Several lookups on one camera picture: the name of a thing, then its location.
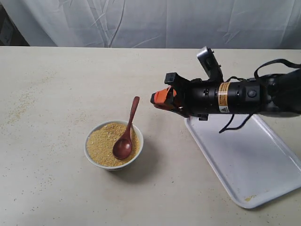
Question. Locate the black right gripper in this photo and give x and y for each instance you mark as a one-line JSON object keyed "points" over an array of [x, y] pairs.
{"points": [[187, 97]]}

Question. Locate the dark red wooden spoon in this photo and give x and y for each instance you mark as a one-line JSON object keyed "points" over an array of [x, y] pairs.
{"points": [[123, 146]]}

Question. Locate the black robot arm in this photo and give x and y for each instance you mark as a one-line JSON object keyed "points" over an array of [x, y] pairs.
{"points": [[276, 95]]}

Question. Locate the yellow-brown granular powder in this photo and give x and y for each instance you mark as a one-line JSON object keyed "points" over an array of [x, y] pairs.
{"points": [[100, 144]]}

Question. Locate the white ceramic bowl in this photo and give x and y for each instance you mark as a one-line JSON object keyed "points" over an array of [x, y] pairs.
{"points": [[139, 134]]}

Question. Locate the white cloth backdrop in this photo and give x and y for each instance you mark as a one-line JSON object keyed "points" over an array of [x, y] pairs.
{"points": [[271, 24]]}

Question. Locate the white rectangular plastic tray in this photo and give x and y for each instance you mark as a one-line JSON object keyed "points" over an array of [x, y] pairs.
{"points": [[253, 164]]}

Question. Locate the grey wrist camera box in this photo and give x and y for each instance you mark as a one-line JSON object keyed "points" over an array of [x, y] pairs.
{"points": [[210, 65]]}

